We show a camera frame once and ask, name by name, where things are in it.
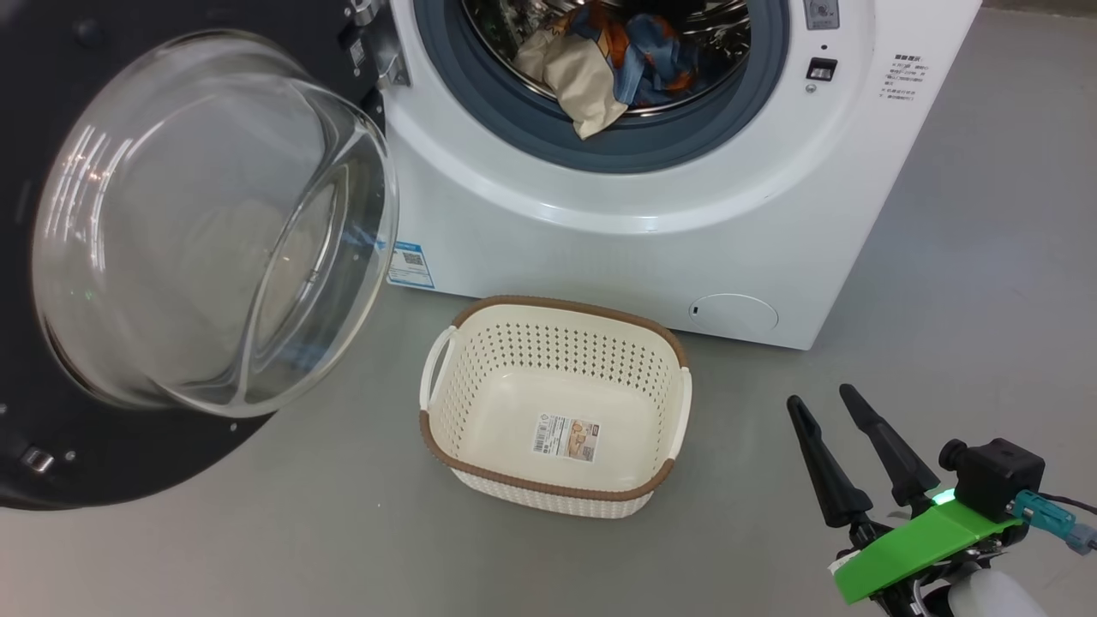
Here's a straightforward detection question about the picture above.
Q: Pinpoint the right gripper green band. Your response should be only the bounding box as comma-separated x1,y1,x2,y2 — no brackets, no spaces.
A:
786,383,1025,605

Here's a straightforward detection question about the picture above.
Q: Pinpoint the black round glass door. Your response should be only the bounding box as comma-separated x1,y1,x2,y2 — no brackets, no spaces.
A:
0,0,401,511

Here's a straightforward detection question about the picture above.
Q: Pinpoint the white front-load washing machine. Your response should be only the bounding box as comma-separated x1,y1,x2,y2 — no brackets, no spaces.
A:
377,0,984,350

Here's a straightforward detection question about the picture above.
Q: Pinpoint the white basket brown rim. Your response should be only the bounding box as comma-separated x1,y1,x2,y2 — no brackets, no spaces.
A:
418,296,693,520

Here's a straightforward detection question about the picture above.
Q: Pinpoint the grey rubber door gasket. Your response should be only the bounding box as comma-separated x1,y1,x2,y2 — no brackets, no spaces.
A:
413,0,791,175

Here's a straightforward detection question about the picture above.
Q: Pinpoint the metal door hinge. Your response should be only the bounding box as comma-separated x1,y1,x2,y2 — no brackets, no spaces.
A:
347,0,411,91

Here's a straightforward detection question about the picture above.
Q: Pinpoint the round drain filter cover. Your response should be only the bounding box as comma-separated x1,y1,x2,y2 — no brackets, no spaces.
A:
689,293,780,335

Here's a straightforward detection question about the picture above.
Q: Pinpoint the printed warning text label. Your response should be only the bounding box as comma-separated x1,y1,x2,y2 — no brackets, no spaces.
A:
887,53,925,102

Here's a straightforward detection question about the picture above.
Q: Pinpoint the blue energy label sticker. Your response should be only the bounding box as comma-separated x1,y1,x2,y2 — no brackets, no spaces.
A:
386,242,435,290

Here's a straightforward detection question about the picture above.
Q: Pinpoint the perforated steel drum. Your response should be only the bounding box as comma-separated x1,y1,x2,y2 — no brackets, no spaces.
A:
461,0,752,118

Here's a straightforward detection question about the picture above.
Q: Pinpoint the teal connector camera cable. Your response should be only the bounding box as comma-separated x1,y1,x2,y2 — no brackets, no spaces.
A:
1011,490,1097,554

